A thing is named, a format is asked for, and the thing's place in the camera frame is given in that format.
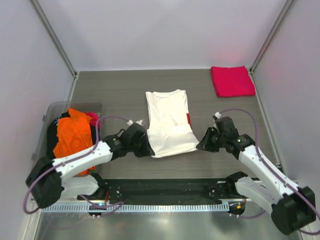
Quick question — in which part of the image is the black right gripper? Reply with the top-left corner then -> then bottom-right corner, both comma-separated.
197,126 -> 227,152

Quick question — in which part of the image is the white t-shirt with red print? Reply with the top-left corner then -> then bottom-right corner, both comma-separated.
145,89 -> 199,158

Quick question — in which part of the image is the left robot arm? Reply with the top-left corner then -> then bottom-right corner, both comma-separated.
24,122 -> 153,209

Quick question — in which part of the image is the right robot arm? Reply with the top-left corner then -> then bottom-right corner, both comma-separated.
197,112 -> 320,235

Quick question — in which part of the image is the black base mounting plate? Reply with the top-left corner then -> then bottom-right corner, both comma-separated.
86,178 -> 245,206

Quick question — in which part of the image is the magenta t-shirt in bin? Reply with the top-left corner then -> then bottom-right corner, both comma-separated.
85,112 -> 100,127

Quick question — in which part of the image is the folded magenta t-shirt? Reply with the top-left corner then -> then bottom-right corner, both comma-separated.
210,66 -> 256,98

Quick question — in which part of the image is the orange t-shirt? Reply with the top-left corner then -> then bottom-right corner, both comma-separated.
52,107 -> 98,177

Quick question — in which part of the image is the clear plastic bin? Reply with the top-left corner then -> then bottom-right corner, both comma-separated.
33,100 -> 105,163

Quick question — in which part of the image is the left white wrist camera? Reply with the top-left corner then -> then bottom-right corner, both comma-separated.
126,119 -> 148,130

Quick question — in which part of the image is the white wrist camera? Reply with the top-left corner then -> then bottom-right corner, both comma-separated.
126,119 -> 148,130
212,111 -> 222,121

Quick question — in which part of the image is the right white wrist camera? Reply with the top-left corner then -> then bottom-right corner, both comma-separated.
212,111 -> 222,121

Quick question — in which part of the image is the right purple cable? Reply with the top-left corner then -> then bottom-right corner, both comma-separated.
219,108 -> 320,236

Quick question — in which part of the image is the purple cable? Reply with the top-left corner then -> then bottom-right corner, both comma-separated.
23,115 -> 133,218
219,108 -> 320,236

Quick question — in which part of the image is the white slotted cable duct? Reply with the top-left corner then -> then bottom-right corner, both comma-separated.
42,202 -> 229,213

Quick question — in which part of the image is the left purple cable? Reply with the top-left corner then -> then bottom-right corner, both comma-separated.
23,115 -> 133,218

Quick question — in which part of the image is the right aluminium frame post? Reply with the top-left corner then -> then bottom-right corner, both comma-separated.
249,0 -> 297,75

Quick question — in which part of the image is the aluminium frame post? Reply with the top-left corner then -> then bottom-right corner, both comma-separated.
249,0 -> 297,75
29,0 -> 78,79

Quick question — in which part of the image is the left aluminium frame post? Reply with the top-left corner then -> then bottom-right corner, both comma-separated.
29,0 -> 78,79

